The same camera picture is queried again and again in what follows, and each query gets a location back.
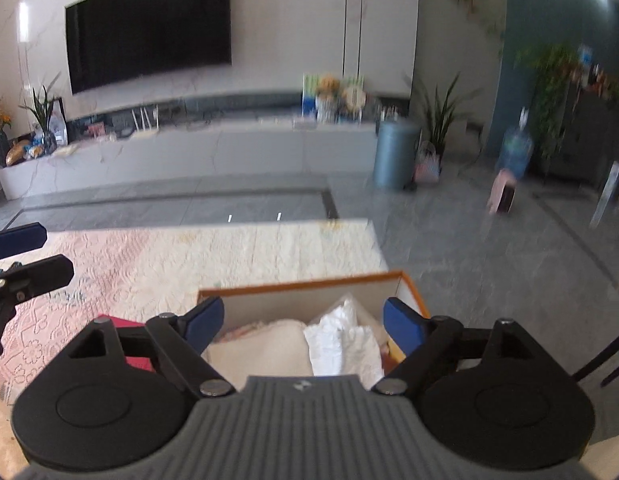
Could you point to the potted green plant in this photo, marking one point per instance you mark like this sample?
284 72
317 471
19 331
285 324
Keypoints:
438 110

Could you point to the grey tv console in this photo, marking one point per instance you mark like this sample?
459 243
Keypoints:
224 148

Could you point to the black television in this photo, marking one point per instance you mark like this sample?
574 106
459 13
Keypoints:
109 41

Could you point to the white crumpled cloth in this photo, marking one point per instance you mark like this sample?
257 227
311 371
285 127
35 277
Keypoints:
347 340

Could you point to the orange cardboard box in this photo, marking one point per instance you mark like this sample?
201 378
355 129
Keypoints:
307 301

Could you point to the teddy bear decoration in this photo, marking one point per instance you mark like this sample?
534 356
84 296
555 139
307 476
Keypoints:
327 86

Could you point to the cream folded towel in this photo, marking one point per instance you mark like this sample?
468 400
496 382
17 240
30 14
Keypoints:
277 349

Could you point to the white wifi router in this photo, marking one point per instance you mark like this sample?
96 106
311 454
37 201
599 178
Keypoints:
145 123

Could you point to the pink small heater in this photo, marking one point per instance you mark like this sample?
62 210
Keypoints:
503 193

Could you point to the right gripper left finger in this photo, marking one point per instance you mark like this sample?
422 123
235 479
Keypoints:
176 343

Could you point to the blue metal trash bin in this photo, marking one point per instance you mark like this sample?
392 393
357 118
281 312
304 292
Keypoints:
395 157

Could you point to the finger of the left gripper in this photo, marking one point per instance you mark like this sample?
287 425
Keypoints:
22 239
22 282

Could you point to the blue water jug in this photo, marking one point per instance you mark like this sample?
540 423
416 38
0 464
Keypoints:
517 148

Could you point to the vase with green plant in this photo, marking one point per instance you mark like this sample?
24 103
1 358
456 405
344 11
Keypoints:
48 112

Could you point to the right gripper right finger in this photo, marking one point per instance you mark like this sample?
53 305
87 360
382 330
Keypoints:
433 347

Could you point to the lace tablecloth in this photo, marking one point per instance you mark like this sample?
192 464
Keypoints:
136 274

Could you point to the red gift box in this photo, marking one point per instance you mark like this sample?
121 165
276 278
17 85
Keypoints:
137 353

